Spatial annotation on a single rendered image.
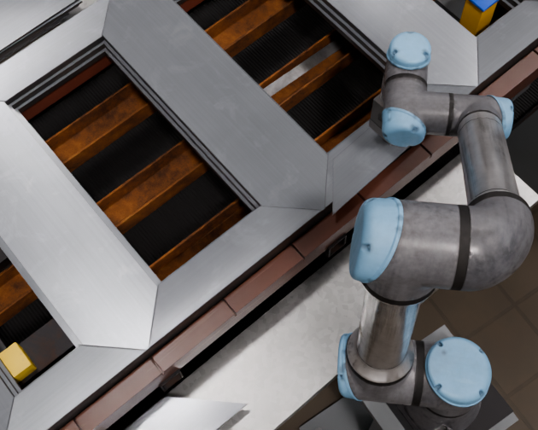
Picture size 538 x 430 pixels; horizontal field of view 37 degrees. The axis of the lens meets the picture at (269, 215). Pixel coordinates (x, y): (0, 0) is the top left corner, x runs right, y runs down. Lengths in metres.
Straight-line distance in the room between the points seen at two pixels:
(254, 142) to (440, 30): 0.50
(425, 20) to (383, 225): 0.91
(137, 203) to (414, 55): 0.76
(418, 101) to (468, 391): 0.50
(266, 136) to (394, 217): 0.70
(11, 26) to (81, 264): 0.69
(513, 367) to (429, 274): 1.44
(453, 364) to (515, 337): 1.10
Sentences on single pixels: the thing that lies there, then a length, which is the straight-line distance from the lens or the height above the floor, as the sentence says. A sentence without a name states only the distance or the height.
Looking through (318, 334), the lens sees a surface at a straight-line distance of 1.72.
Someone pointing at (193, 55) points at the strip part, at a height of 0.86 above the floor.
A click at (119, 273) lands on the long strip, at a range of 1.61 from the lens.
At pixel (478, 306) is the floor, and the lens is 2.51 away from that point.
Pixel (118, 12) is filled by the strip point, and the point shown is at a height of 0.86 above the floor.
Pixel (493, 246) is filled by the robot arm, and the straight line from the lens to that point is 1.06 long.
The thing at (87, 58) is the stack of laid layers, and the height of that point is 0.83.
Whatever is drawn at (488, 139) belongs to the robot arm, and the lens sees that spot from 1.30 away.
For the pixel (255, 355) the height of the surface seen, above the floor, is 0.68.
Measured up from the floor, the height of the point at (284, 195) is 0.86.
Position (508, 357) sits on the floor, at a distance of 2.49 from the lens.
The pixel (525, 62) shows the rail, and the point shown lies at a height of 0.83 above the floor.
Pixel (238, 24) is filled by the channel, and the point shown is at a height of 0.68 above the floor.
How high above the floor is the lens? 2.34
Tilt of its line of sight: 66 degrees down
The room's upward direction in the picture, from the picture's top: 5 degrees counter-clockwise
